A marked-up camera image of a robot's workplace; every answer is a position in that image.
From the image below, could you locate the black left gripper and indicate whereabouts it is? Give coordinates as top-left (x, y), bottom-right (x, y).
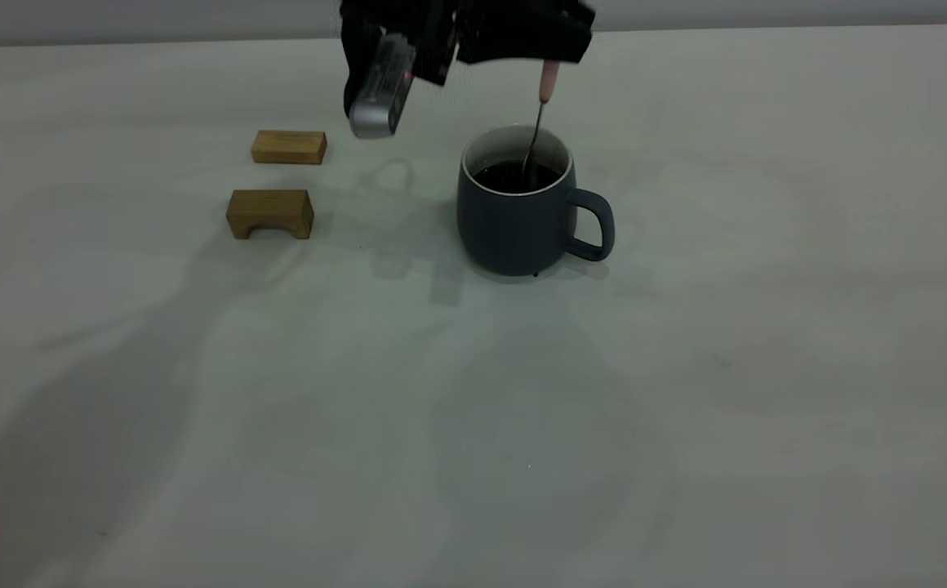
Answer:
top-left (340, 0), bottom-right (598, 92)

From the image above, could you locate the pink-handled small metal spoon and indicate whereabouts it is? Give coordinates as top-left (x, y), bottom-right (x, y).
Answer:
top-left (521, 60), bottom-right (562, 187)

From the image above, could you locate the dark grey ceramic mug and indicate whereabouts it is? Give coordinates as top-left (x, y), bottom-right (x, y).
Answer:
top-left (456, 124), bottom-right (616, 278)

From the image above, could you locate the dark coffee liquid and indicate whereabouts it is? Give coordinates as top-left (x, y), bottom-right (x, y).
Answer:
top-left (473, 162), bottom-right (561, 195)

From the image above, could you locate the flat rectangular wooden block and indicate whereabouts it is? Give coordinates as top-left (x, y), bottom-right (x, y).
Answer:
top-left (251, 130), bottom-right (329, 167)

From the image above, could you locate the arched wooden block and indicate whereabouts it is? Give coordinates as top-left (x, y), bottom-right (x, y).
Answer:
top-left (226, 189), bottom-right (315, 242)

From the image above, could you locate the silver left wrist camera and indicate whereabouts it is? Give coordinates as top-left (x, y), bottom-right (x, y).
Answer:
top-left (348, 33), bottom-right (416, 140)

